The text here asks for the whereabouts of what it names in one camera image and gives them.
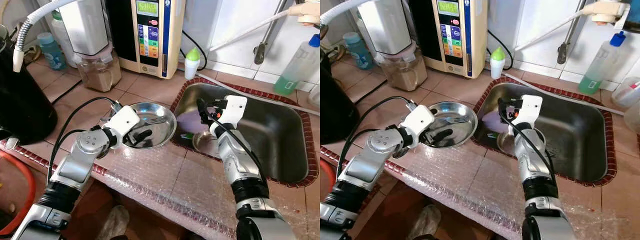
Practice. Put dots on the clear plastic cup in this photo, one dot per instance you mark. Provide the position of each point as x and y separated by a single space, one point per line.
315 97
627 92

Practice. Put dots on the round steel plate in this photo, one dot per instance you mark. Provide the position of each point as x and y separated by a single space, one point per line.
155 110
457 109

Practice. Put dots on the cream black water ionizer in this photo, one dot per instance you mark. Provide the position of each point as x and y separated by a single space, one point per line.
450 35
150 35

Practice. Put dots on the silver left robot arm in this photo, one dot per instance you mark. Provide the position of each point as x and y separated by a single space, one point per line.
365 170
75 170

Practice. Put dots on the stainless steel sink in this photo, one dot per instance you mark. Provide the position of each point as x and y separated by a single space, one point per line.
575 135
275 135

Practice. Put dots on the large clear plastic jar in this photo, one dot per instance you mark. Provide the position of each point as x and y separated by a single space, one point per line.
632 117

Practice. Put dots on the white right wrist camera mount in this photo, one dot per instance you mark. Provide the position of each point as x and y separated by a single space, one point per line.
531 107
234 110

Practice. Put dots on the glass jar with brown powder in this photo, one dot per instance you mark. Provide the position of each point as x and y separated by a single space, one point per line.
100 75
405 75

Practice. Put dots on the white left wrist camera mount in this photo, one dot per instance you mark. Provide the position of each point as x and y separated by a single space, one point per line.
122 122
417 122

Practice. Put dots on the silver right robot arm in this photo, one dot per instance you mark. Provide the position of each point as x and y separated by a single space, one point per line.
537 165
245 170

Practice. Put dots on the white jug with green cap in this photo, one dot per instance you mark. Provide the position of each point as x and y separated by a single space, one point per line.
364 27
62 35

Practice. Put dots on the black kettle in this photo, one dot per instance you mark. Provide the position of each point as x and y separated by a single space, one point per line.
25 105
332 110

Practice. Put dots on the steel fork in sink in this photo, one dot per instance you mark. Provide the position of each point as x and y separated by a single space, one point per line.
552 150

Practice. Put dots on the small white bottle green cap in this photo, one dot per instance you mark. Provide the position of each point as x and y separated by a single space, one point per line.
192 65
497 65

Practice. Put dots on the thin white tube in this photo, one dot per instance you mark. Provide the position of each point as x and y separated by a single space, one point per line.
260 95
565 95

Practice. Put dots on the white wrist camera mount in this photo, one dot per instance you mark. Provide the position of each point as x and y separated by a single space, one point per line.
122 122
417 122
234 110
531 107

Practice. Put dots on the white water filter unit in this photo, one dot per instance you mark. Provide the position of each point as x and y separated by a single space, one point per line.
85 25
385 25

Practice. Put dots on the teal plastic bottle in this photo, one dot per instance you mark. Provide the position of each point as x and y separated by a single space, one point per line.
51 52
357 52

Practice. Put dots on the clear bubble wrap sheet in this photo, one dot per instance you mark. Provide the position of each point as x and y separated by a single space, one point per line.
170 185
475 185

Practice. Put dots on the blue capped green soap bottle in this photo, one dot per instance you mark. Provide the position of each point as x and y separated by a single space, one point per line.
597 67
295 70

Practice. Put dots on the green white brush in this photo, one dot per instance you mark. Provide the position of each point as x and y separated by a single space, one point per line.
493 135
188 136

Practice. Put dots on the cream faucet with white spout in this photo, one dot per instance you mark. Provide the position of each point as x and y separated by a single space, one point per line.
305 10
607 10

